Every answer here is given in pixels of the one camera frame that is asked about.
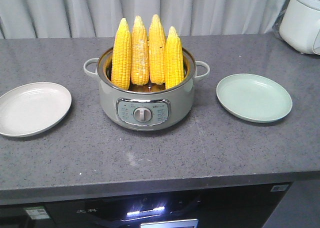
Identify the pale yellow corn cob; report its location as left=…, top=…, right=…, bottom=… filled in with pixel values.
left=131, top=15, right=149, bottom=86

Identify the green electric cooking pot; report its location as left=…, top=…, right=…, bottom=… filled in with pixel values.
left=83, top=49, right=210, bottom=131

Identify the green round plate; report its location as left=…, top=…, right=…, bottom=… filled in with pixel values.
left=216, top=73, right=293, bottom=123

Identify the beige round plate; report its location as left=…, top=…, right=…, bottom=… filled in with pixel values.
left=0, top=82, right=72, bottom=138

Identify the black drawer disinfection cabinet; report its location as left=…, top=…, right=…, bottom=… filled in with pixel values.
left=45, top=183, right=291, bottom=228

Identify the black built-in dishwasher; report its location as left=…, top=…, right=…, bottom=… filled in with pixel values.
left=0, top=205, right=57, bottom=228

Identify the white blender appliance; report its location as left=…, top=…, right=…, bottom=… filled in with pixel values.
left=279, top=0, right=320, bottom=55

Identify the white pleated curtain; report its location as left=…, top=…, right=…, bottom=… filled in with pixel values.
left=0, top=0, right=289, bottom=39

